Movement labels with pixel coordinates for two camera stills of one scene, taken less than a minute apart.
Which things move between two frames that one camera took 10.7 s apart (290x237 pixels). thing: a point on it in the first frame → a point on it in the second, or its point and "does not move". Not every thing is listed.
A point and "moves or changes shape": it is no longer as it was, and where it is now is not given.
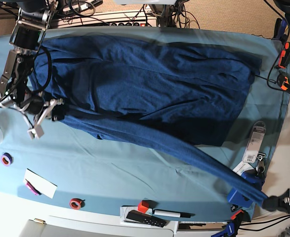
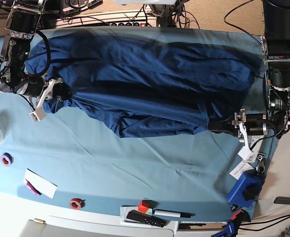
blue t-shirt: [187, 100] moves or changes shape
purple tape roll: [7, 159] does not move
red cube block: [143, 206] does not move
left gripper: [35, 104] → [34, 87]
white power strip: [130, 19] does not move
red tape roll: [76, 203] does not move
